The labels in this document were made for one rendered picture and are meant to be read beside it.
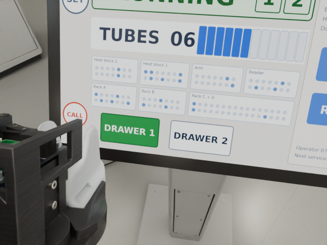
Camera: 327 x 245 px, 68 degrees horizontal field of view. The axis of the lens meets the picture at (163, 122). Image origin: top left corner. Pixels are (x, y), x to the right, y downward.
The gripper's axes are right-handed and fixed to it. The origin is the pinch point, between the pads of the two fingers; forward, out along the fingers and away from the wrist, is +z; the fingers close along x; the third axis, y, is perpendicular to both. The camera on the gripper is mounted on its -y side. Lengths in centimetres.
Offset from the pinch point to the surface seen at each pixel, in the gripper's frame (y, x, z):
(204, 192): -24, -15, 45
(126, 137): -1.0, 0.4, 14.9
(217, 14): 17.8, -11.4, 15.0
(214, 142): -0.1, -13.1, 14.9
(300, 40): 15.2, -22.5, 15.0
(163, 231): -68, -2, 84
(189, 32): 15.3, -7.8, 15.0
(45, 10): 61, 160, 245
